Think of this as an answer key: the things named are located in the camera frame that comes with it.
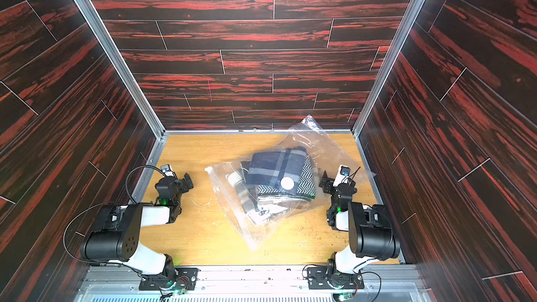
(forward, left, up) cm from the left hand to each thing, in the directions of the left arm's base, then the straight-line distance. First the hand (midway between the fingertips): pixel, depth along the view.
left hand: (178, 176), depth 95 cm
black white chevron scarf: (-8, -57, +6) cm, 58 cm away
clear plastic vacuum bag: (-16, -45, -4) cm, 47 cm away
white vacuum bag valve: (-8, -49, +9) cm, 50 cm away
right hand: (+1, -74, +3) cm, 74 cm away
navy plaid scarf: (0, -41, +8) cm, 42 cm away
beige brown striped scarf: (-8, -31, -3) cm, 33 cm away
